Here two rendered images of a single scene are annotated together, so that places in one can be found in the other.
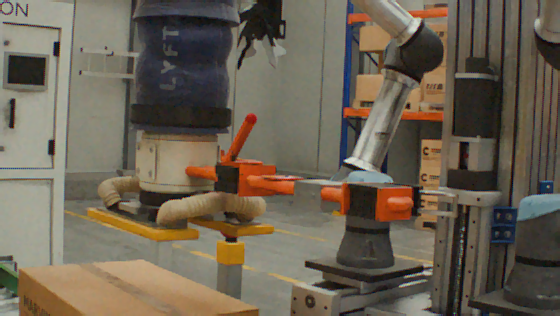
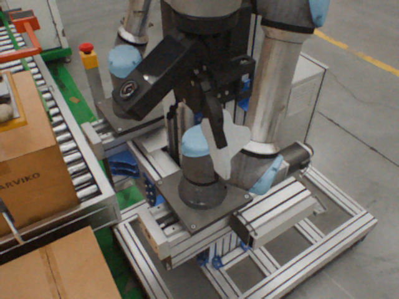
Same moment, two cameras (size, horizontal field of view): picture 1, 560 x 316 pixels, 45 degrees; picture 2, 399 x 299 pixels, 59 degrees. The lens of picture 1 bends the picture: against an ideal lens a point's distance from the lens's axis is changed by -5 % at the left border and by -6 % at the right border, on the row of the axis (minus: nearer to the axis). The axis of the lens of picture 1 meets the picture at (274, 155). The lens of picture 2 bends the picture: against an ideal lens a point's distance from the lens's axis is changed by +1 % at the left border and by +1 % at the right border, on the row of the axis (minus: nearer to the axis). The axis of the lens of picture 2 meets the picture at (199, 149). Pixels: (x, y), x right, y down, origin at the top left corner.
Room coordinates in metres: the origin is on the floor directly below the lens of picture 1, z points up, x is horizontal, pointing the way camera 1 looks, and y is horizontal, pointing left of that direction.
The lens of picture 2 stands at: (0.77, -0.69, 1.87)
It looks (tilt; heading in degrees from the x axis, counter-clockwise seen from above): 44 degrees down; 9
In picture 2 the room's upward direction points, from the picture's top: straight up
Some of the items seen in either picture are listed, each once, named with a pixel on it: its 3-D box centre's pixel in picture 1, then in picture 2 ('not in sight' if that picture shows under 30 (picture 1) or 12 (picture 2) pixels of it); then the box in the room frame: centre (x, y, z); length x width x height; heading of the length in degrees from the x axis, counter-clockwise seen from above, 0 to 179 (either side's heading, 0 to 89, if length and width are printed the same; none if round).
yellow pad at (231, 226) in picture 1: (211, 212); (0, 95); (1.62, 0.14, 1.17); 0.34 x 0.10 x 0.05; 39
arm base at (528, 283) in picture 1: (539, 277); (202, 179); (1.44, -0.59, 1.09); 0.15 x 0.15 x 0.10
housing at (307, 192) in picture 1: (320, 194); not in sight; (1.20, -0.08, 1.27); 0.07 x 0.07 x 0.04; 39
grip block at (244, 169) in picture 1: (245, 178); not in sight; (1.37, 0.05, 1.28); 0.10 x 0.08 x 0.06; 129
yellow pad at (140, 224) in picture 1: (138, 216); not in sight; (1.50, 0.28, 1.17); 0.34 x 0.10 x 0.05; 39
